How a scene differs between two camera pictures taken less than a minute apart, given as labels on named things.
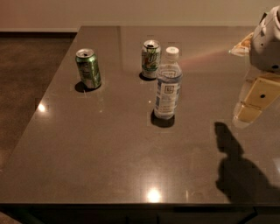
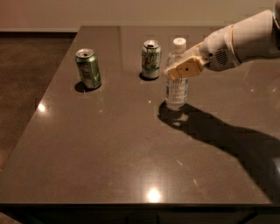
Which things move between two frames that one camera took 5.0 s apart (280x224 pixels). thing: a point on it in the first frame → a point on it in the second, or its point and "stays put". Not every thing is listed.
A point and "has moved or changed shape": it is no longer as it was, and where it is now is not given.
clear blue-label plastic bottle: [169, 84] has moved or changed shape
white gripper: [267, 46] → [218, 50]
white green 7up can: [150, 59] stays put
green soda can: [88, 68] stays put
